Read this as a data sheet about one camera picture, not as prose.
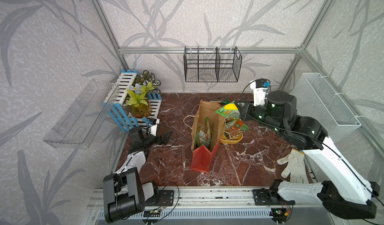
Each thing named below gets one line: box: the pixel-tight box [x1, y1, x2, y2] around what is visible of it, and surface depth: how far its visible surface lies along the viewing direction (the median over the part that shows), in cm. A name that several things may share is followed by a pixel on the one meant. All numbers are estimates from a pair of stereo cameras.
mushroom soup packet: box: [195, 117, 212, 148], surface depth 93 cm
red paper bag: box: [183, 99, 225, 173], surface depth 81 cm
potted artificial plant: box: [123, 70, 162, 119], surface depth 91 cm
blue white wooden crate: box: [101, 69, 162, 133], surface depth 91 cm
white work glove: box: [277, 148, 309, 184], surface depth 83 cm
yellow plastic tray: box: [219, 131, 244, 144], surface depth 91 cm
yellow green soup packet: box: [215, 103, 241, 119], surface depth 65 cm
